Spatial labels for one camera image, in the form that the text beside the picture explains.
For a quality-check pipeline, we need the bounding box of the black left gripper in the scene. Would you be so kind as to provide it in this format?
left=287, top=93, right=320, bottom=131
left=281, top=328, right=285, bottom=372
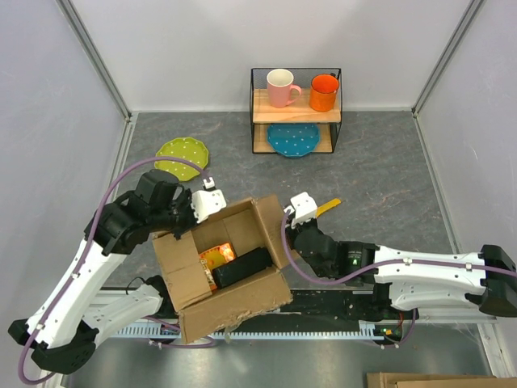
left=150, top=188, right=209, bottom=240

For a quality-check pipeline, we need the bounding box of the yellow utility knife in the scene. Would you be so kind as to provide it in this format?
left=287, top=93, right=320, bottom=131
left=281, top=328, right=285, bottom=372
left=316, top=198, right=342, bottom=217

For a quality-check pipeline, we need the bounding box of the brown cardboard express box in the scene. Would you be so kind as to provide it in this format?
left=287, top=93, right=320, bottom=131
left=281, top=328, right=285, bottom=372
left=152, top=195, right=292, bottom=344

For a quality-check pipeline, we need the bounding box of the orange yellow toy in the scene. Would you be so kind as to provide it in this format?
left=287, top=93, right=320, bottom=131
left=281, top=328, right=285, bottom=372
left=200, top=242, right=236, bottom=291

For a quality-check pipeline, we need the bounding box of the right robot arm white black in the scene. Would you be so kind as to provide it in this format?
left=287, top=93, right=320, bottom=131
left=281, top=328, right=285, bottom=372
left=281, top=215, right=516, bottom=318

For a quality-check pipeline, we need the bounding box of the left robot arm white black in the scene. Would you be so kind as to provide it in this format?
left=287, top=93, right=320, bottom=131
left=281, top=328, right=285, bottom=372
left=8, top=169, right=208, bottom=380

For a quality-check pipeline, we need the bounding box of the black box inside carton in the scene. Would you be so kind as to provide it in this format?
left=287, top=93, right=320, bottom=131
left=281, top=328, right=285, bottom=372
left=212, top=247, right=273, bottom=289

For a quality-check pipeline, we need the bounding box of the green dotted plate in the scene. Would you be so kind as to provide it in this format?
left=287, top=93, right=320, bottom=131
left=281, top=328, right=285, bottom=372
left=154, top=137, right=209, bottom=182

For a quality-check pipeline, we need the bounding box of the blue dotted plate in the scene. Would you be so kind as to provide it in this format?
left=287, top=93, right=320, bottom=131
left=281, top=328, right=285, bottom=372
left=266, top=123, right=320, bottom=158

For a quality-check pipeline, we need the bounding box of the orange mug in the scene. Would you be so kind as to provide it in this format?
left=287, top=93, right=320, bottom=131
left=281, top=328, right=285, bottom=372
left=309, top=74, right=340, bottom=112

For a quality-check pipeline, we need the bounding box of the pink mug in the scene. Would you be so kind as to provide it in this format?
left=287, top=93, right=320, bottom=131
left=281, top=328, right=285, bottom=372
left=267, top=69, right=302, bottom=108

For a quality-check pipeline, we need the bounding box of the cardboard sheet corner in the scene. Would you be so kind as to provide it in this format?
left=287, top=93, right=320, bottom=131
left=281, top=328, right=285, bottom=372
left=366, top=373, right=517, bottom=388

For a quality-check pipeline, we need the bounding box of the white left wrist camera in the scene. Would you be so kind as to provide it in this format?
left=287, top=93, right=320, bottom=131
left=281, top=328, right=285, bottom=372
left=191, top=189, right=227, bottom=224

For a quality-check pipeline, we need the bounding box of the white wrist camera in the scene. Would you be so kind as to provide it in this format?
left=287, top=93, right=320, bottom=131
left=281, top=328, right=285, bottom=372
left=284, top=192, right=317, bottom=228
left=191, top=189, right=227, bottom=224

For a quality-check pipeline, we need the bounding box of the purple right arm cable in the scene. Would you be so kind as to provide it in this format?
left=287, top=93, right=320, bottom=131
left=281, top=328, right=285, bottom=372
left=280, top=209, right=517, bottom=287

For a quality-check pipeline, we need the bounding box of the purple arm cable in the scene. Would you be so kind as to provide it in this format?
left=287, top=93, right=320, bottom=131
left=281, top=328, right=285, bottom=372
left=18, top=156, right=215, bottom=384
left=280, top=209, right=517, bottom=287

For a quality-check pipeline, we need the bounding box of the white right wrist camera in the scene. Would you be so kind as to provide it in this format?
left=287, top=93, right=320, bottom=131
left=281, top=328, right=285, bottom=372
left=284, top=192, right=317, bottom=228

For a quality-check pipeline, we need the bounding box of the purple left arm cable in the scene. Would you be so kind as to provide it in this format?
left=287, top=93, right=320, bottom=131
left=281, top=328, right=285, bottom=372
left=18, top=156, right=215, bottom=384

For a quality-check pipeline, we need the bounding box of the black wire wooden shelf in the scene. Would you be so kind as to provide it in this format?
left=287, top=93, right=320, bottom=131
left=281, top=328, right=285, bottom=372
left=249, top=67, right=343, bottom=154

